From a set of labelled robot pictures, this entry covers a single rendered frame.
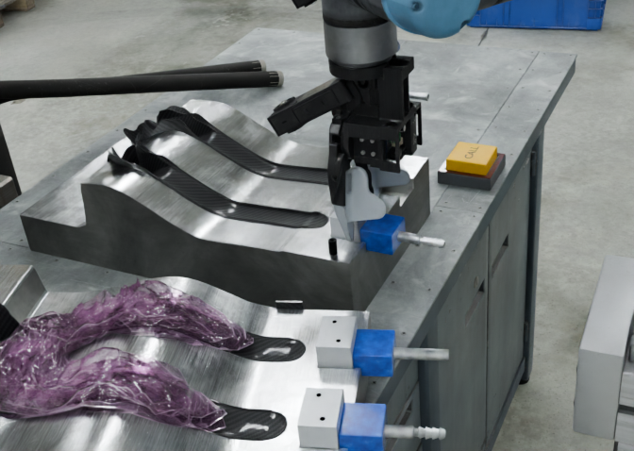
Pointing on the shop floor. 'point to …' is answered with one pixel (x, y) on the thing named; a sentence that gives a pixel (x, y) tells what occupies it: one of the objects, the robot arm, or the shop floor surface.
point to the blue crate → (550, 9)
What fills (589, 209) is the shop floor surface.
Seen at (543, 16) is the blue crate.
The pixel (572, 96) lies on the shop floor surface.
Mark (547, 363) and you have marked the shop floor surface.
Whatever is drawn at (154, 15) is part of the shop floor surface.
